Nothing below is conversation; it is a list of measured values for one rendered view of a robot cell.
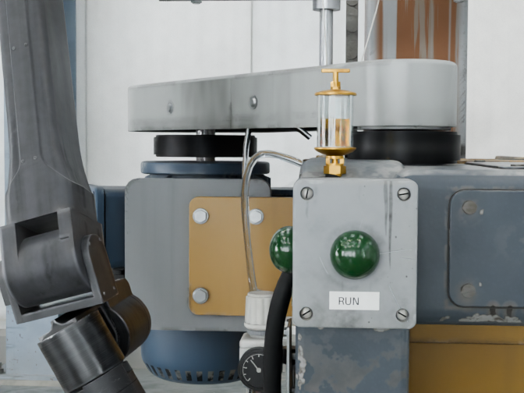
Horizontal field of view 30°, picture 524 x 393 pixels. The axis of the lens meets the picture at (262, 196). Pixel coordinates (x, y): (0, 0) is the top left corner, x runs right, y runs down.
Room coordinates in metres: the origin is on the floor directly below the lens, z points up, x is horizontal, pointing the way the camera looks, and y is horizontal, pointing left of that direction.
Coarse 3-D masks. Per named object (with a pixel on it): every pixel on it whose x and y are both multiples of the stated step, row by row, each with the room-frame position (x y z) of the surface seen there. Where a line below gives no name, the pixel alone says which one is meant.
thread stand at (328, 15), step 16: (160, 0) 0.99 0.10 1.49; (176, 0) 0.99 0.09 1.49; (192, 0) 0.98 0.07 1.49; (208, 0) 0.98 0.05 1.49; (224, 0) 0.98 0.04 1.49; (240, 0) 0.98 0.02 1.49; (256, 0) 0.98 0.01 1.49; (272, 0) 0.98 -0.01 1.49; (288, 0) 0.98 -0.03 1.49; (304, 0) 0.98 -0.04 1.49; (320, 0) 0.97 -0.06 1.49; (336, 0) 0.97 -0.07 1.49; (464, 0) 0.96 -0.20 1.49; (320, 16) 0.98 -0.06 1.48; (320, 32) 0.98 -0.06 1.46; (320, 48) 0.98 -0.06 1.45; (320, 64) 0.98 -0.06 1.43
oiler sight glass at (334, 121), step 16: (320, 96) 0.66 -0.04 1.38; (336, 96) 0.66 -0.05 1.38; (352, 96) 0.67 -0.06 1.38; (320, 112) 0.66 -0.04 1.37; (336, 112) 0.66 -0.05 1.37; (352, 112) 0.67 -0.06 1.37; (320, 128) 0.66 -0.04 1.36; (336, 128) 0.66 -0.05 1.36; (352, 128) 0.67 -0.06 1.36; (320, 144) 0.66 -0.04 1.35; (336, 144) 0.66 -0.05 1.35; (352, 144) 0.67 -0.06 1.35
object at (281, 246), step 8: (280, 232) 0.60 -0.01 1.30; (288, 232) 0.60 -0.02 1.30; (272, 240) 0.61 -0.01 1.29; (280, 240) 0.60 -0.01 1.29; (288, 240) 0.60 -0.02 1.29; (272, 248) 0.60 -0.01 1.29; (280, 248) 0.60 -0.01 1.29; (288, 248) 0.60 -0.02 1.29; (272, 256) 0.60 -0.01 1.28; (280, 256) 0.60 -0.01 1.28; (288, 256) 0.60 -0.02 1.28; (280, 264) 0.60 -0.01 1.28; (288, 264) 0.60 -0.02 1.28; (288, 272) 0.61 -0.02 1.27
